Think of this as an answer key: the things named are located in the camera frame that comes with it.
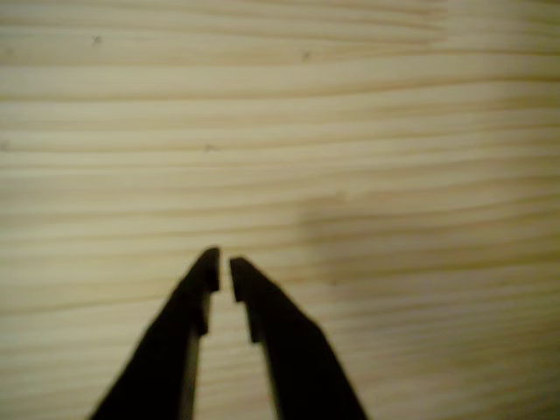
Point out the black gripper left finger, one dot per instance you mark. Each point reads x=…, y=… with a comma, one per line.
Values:
x=162, y=350

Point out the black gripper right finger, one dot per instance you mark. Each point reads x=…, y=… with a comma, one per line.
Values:
x=293, y=350

